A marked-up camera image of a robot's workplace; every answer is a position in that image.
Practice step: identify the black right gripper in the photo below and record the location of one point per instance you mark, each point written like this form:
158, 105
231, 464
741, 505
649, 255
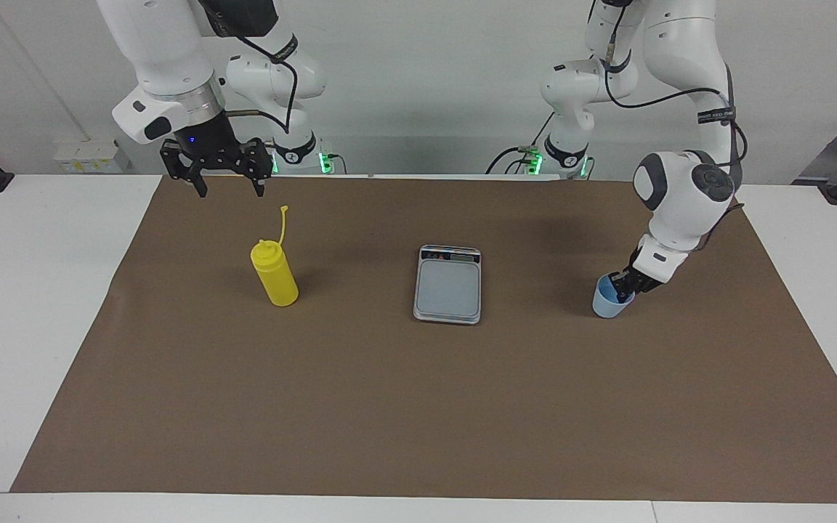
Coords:
209, 138

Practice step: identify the light blue plastic cup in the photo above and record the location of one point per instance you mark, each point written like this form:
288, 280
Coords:
604, 309

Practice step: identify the brown paper table mat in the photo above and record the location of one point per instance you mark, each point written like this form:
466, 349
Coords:
418, 407

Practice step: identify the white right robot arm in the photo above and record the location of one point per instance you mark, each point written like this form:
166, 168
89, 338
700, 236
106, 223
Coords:
164, 43

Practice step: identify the silver digital kitchen scale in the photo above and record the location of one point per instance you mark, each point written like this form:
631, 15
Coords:
447, 287

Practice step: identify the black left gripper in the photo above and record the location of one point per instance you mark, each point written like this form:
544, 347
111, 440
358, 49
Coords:
640, 280

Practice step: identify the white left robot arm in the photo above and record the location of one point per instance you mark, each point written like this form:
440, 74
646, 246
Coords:
684, 43

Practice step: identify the white wall socket box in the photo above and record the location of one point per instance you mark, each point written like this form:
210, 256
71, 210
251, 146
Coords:
88, 154

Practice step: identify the yellow squeeze bottle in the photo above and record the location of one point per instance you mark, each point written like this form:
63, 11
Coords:
277, 280

